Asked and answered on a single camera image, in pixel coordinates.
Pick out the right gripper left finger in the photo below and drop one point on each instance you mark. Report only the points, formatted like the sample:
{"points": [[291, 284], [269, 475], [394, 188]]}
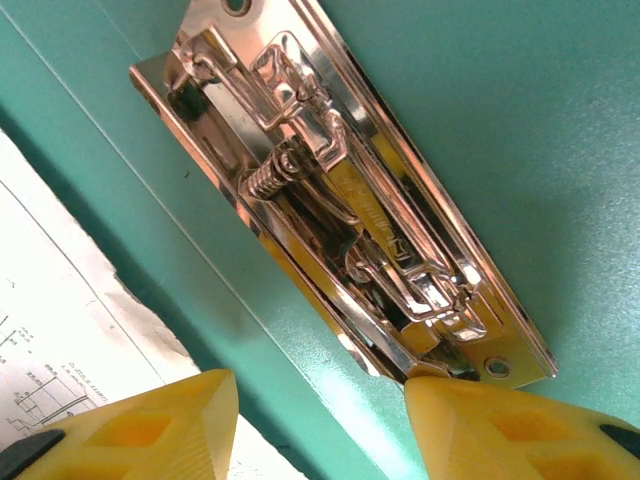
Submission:
{"points": [[150, 435]]}

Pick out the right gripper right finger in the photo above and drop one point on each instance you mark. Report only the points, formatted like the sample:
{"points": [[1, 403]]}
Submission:
{"points": [[500, 435]]}

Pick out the white sheet with graphs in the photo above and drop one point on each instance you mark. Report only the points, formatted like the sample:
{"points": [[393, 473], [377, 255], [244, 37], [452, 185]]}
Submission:
{"points": [[50, 275]]}

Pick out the chrome folder clip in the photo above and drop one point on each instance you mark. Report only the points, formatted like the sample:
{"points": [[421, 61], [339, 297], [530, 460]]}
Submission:
{"points": [[350, 200]]}

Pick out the green folder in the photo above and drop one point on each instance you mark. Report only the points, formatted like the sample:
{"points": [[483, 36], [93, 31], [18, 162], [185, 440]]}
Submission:
{"points": [[500, 125]]}

